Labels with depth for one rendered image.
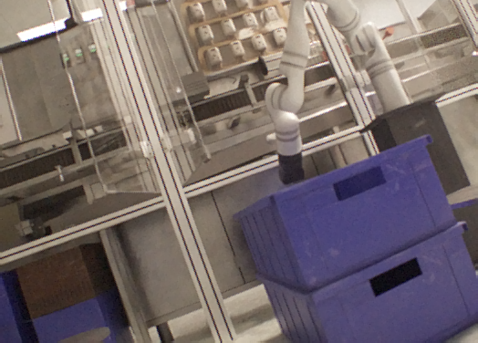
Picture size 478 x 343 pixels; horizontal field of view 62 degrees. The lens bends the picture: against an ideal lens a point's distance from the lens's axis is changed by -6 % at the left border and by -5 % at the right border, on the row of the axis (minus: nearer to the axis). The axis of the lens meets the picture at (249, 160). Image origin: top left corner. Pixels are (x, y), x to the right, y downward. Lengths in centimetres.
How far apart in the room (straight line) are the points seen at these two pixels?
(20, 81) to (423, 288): 216
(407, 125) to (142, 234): 120
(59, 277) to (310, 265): 113
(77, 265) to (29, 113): 99
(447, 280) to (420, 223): 14
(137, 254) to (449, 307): 134
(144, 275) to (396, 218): 127
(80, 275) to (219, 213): 65
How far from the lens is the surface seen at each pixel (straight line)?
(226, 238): 191
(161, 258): 191
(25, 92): 246
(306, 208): 86
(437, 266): 98
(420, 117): 141
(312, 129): 178
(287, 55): 113
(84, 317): 174
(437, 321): 99
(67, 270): 174
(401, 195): 94
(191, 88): 188
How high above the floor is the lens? 40
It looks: 7 degrees up
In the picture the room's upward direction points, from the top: 21 degrees counter-clockwise
